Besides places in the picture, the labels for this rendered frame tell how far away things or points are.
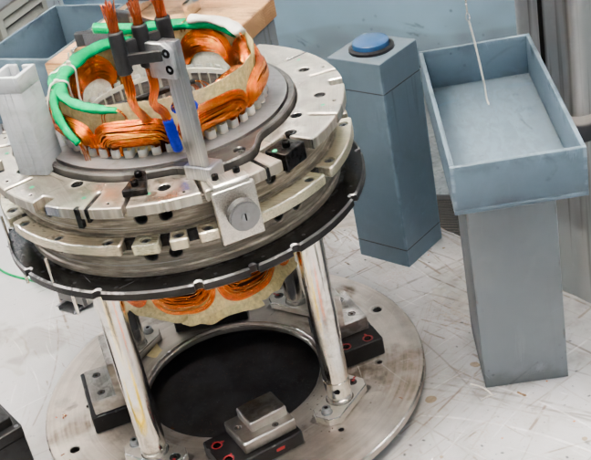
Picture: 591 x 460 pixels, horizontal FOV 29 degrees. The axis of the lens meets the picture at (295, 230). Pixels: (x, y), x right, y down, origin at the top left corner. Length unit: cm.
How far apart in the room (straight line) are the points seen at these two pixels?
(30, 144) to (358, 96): 41
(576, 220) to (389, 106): 27
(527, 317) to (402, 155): 27
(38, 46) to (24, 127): 53
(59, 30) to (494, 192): 75
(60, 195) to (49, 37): 59
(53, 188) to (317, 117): 23
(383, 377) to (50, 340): 42
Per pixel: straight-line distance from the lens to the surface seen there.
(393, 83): 123
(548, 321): 110
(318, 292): 102
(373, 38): 124
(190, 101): 87
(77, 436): 116
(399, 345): 117
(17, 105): 95
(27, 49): 146
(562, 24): 126
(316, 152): 97
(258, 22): 133
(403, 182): 128
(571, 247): 138
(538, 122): 106
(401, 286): 129
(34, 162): 98
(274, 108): 97
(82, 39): 129
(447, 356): 118
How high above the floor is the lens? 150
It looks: 30 degrees down
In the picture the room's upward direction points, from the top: 12 degrees counter-clockwise
